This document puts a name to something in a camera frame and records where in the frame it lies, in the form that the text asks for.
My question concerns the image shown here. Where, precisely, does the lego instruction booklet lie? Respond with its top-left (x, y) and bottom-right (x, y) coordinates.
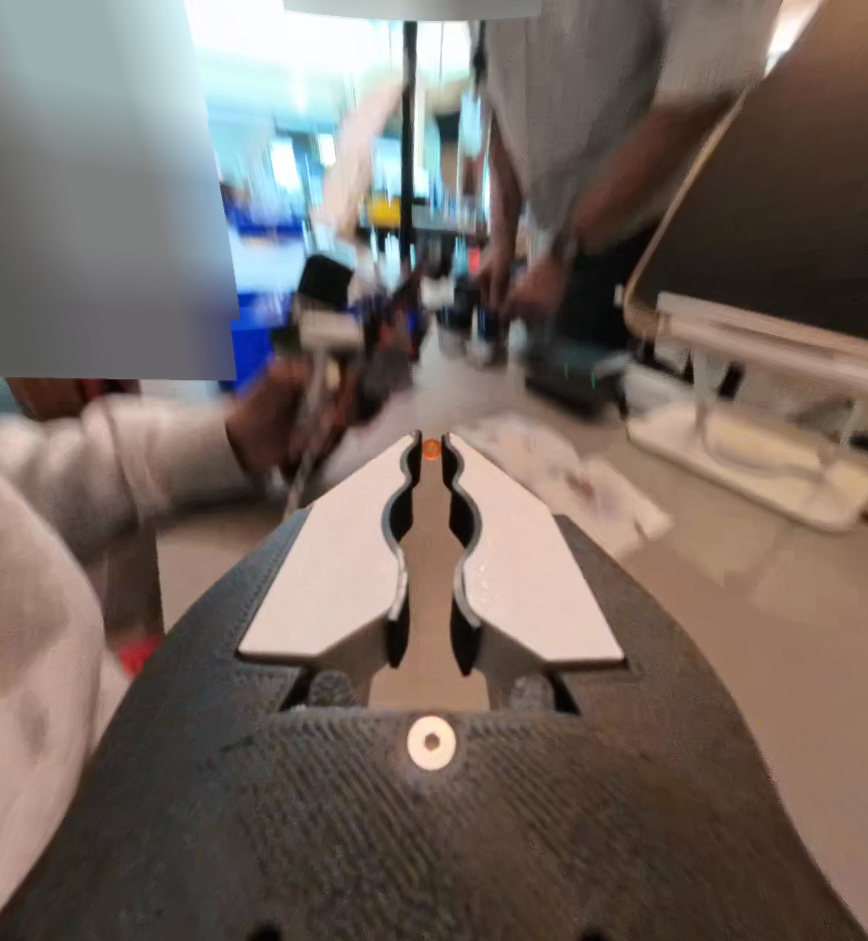
top-left (463, 412), bottom-right (676, 561)

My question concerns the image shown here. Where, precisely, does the person's left forearm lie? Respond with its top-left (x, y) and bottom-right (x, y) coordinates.
top-left (0, 393), bottom-right (251, 582)

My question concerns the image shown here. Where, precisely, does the long black pole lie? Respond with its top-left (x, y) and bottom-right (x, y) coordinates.
top-left (400, 21), bottom-right (422, 284)

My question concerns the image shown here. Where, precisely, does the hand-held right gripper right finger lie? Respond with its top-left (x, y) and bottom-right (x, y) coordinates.
top-left (441, 432), bottom-right (626, 705)

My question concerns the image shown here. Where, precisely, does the white metal stand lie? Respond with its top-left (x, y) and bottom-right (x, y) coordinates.
top-left (625, 290), bottom-right (868, 534)

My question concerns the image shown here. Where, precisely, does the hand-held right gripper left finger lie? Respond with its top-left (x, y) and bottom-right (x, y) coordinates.
top-left (237, 431), bottom-right (422, 707)

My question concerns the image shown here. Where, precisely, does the person's left hand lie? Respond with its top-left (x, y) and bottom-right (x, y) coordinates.
top-left (226, 359), bottom-right (361, 482)

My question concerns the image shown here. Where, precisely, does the black charger box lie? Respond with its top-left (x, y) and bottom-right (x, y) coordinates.
top-left (525, 342), bottom-right (626, 413)

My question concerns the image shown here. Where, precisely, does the person's grey hoodie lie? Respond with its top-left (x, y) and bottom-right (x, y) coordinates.
top-left (0, 507), bottom-right (137, 941)

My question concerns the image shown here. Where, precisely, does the blue plastic bin white tag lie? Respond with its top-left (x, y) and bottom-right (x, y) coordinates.
top-left (231, 290), bottom-right (298, 379)

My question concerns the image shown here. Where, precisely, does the red plastic wrapper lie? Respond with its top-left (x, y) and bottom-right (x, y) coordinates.
top-left (119, 634), bottom-right (164, 679)

